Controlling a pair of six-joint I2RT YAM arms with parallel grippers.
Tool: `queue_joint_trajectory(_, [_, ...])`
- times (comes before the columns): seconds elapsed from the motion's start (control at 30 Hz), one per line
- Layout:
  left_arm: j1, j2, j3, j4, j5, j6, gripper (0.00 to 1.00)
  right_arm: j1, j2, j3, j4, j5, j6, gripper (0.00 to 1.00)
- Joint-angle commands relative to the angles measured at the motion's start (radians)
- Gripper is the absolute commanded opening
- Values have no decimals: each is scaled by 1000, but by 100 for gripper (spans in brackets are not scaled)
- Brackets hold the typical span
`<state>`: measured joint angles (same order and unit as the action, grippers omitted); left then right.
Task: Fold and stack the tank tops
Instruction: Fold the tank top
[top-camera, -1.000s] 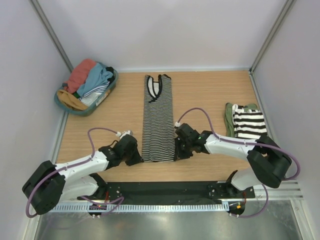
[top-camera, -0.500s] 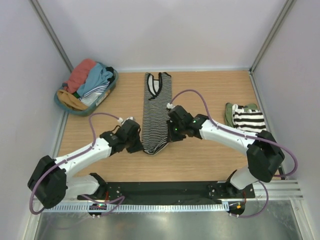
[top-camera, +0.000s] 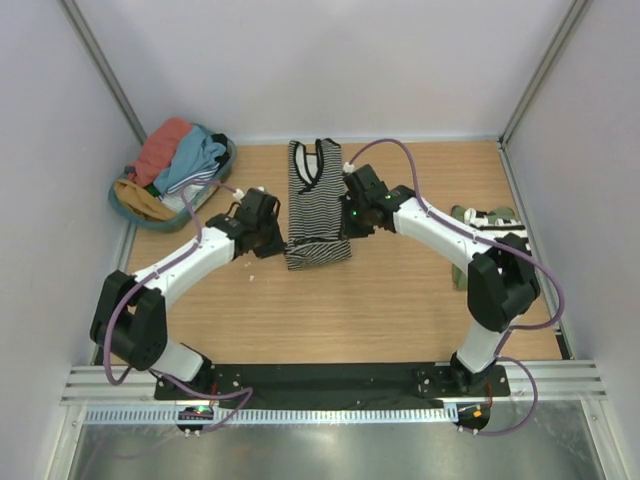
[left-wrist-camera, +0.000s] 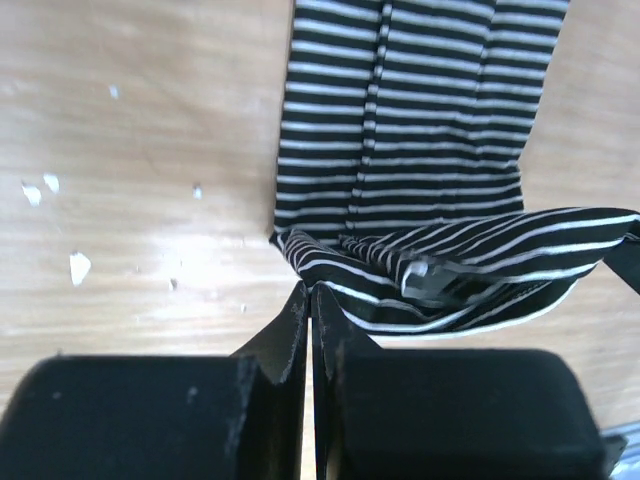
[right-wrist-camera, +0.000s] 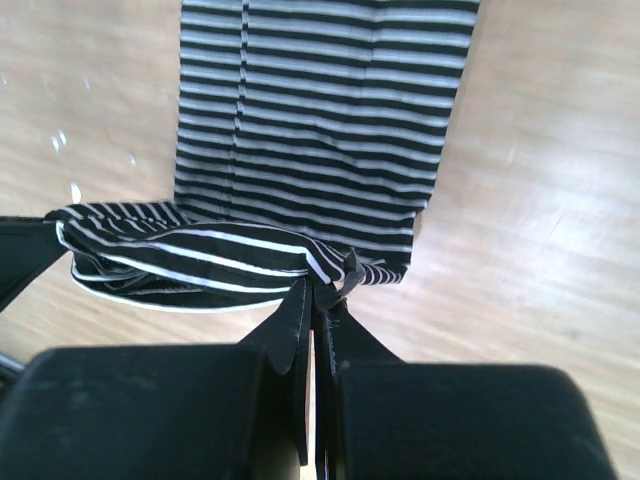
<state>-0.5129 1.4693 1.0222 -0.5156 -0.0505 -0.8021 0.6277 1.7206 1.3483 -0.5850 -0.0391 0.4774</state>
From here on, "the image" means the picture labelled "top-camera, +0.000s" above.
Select wide striped folded tank top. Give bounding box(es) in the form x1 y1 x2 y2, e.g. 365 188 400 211
462 207 528 240

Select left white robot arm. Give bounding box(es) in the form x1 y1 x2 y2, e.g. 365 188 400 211
89 187 285 400

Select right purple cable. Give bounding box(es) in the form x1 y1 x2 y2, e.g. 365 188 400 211
344 138 569 436

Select thin striped black tank top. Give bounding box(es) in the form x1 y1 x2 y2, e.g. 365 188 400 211
285 138 352 271

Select white striped garment in basket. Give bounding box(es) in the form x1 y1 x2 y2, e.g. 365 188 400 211
161 168 218 213

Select aluminium frame rail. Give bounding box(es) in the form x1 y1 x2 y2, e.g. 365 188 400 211
60 362 609 406

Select light blue garment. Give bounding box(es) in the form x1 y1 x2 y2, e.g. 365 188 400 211
153 124 230 195

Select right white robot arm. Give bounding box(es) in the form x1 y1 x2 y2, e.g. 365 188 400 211
340 164 540 396

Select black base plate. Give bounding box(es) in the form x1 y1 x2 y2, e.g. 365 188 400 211
183 362 511 402

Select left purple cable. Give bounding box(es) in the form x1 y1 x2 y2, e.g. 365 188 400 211
102 179 254 434

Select purple cable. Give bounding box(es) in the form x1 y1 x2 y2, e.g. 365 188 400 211
344 138 569 436
102 179 254 434

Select teal laundry basket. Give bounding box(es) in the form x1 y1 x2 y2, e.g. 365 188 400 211
108 137 236 233

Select slotted white cable duct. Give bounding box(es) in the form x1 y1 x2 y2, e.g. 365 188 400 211
83 404 458 426

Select mustard brown garment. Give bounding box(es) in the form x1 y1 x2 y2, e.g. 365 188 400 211
113 179 176 222

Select olive green folded tank top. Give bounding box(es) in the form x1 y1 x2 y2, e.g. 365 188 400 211
449 204 516 292

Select coral red garment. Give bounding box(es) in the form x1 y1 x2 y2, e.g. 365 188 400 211
125 117 193 187

